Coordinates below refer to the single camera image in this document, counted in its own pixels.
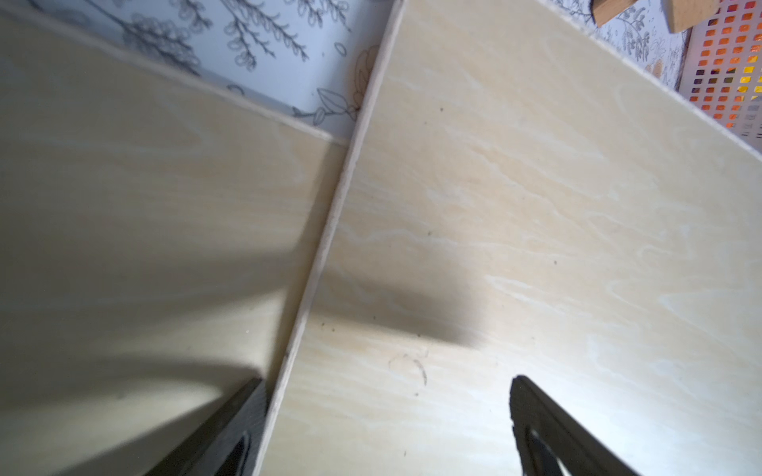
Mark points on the plywood board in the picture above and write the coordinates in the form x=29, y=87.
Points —
x=157, y=235
x=526, y=203

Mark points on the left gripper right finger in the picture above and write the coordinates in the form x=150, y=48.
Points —
x=551, y=442

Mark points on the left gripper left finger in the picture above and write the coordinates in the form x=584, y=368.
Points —
x=227, y=443

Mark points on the white plastic basket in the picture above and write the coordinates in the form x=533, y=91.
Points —
x=722, y=71

